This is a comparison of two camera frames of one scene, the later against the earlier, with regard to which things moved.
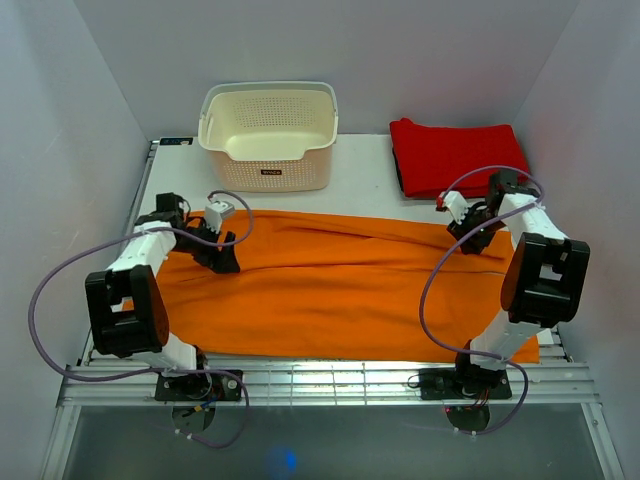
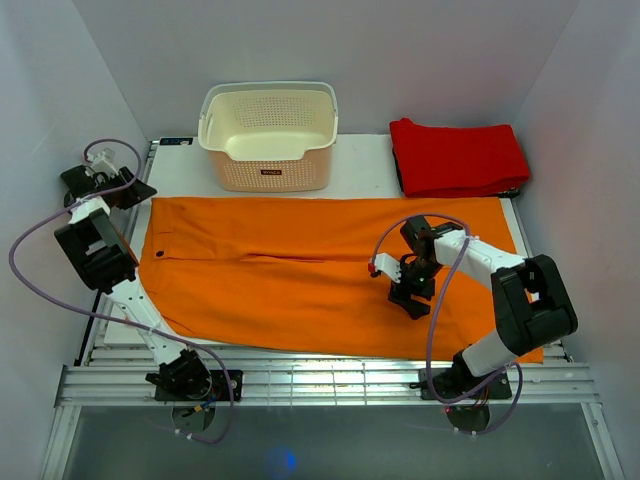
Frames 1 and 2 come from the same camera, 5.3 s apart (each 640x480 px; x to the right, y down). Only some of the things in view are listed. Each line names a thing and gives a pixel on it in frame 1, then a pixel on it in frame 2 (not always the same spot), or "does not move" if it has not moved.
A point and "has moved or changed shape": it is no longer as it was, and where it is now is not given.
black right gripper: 476,245 → 399,295
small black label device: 176,141 does not move
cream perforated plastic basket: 269,136 does not move
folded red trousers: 453,160 does not move
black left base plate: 200,386 does not move
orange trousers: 337,287 has moved or changed shape
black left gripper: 221,262 → 137,191
